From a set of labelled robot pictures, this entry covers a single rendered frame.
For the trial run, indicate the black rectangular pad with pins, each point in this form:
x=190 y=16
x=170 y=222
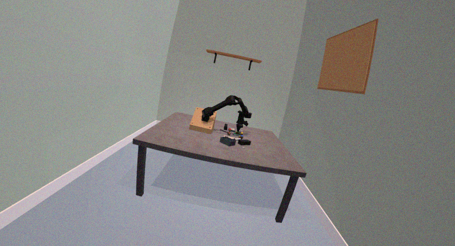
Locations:
x=244 y=142

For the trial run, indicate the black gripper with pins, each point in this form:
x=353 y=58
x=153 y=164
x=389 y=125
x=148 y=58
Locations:
x=239 y=123

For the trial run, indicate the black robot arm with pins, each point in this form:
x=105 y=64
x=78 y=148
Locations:
x=230 y=100

